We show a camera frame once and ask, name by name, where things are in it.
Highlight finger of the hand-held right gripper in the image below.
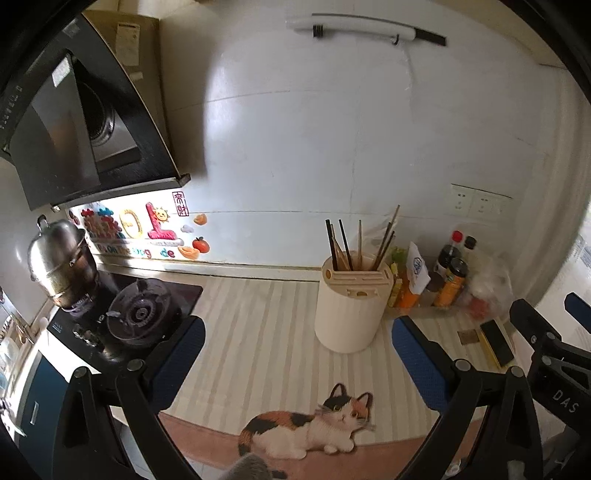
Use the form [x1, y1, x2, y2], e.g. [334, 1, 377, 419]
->
[509, 298, 563, 352]
[564, 292, 591, 320]

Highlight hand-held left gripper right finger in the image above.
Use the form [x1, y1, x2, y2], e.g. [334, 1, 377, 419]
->
[392, 315, 544, 480]

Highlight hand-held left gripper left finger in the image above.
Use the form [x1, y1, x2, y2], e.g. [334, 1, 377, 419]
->
[52, 315, 206, 480]

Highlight cream utensil holder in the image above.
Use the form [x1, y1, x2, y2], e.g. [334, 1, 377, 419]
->
[314, 254, 393, 354]

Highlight bunch of chopsticks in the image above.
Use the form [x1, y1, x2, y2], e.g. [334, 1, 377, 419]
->
[325, 204, 402, 272]

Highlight clear plastic bag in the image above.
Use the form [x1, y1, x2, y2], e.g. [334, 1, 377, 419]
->
[462, 261, 514, 324]

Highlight black gas stove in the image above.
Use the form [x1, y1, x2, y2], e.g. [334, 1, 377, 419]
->
[46, 269, 204, 376]

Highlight orange packet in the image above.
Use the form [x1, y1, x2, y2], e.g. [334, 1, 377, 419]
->
[396, 272, 422, 309]

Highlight orange can with dark lid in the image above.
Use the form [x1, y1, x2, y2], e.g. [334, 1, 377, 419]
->
[433, 257, 470, 308]

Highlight striped cat-print table mat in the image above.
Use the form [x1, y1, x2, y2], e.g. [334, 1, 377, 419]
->
[154, 272, 532, 462]

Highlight white packet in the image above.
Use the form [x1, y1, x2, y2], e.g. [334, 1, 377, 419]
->
[405, 241, 431, 296]

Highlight red-capped dark sauce bottle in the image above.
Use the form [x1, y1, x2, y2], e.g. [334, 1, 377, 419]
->
[433, 230, 463, 283]

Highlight grey fuzzy object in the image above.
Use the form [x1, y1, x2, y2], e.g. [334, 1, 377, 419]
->
[228, 453, 274, 480]

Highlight blue cabinet door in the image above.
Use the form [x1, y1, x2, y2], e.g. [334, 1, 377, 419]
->
[16, 353, 61, 437]

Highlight steel cooking pot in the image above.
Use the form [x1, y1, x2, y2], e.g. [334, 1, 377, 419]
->
[27, 214, 99, 311]

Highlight black range hood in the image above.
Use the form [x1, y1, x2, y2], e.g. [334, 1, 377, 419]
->
[0, 14, 191, 212]

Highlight cardboard box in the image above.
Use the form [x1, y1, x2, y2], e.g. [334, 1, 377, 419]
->
[85, 10, 182, 176]

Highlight white wall socket panel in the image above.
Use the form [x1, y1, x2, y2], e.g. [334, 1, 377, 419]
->
[450, 183, 513, 217]

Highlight colourful wall stickers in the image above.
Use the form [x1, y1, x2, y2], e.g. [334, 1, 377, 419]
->
[69, 200, 211, 260]

